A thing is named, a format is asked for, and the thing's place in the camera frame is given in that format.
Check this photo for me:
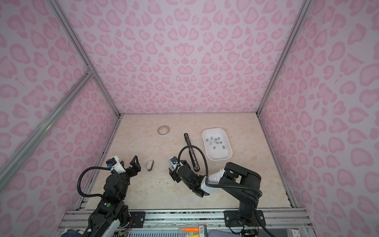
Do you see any black stapler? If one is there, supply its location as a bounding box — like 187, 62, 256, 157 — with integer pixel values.
184, 133, 200, 172

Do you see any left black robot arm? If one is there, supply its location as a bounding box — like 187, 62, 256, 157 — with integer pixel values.
83, 156, 141, 237

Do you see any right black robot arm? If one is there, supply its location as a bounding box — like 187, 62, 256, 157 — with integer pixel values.
169, 161, 266, 227

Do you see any white mini stapler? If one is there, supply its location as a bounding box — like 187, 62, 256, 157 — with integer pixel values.
147, 160, 155, 171

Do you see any white tape roll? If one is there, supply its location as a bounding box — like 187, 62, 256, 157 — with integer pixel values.
157, 125, 170, 137

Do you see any white plastic tray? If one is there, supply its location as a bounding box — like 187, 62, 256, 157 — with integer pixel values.
202, 128, 233, 161

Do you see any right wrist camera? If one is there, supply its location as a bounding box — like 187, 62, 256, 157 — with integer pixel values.
169, 156, 181, 171

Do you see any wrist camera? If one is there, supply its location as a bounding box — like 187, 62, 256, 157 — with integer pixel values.
169, 156, 181, 171
106, 156, 126, 174

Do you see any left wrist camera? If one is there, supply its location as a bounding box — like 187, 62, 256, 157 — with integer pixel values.
106, 156, 126, 174

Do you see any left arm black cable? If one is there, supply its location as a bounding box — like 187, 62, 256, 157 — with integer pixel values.
76, 166, 112, 198

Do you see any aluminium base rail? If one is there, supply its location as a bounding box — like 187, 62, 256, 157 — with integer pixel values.
54, 208, 316, 237

